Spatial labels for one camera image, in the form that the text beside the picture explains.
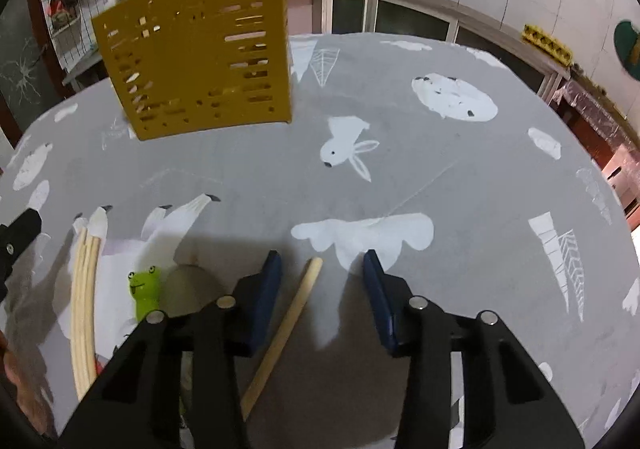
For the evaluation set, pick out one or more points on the green round wall board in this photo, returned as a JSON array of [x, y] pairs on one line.
[[627, 49]]

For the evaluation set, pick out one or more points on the yellow egg carton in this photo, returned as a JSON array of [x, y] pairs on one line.
[[545, 43]]

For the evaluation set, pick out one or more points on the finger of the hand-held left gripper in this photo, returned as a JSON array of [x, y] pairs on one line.
[[20, 234]]

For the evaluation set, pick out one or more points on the plastic covered side table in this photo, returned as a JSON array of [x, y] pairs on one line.
[[595, 114]]

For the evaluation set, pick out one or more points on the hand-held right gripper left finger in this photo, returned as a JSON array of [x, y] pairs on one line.
[[267, 289]]

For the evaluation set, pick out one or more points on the green frog spoon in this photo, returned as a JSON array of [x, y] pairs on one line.
[[146, 291]]

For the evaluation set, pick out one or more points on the person's left hand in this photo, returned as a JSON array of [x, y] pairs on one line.
[[22, 389]]

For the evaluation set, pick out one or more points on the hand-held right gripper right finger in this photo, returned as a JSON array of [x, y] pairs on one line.
[[380, 299]]

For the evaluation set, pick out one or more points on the brown glass door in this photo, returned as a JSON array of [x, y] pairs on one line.
[[30, 59]]

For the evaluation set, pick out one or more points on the white kitchen cabinets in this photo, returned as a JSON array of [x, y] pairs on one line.
[[415, 21]]

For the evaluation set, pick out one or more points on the yellow slotted utensil holder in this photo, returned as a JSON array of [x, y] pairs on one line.
[[200, 54]]

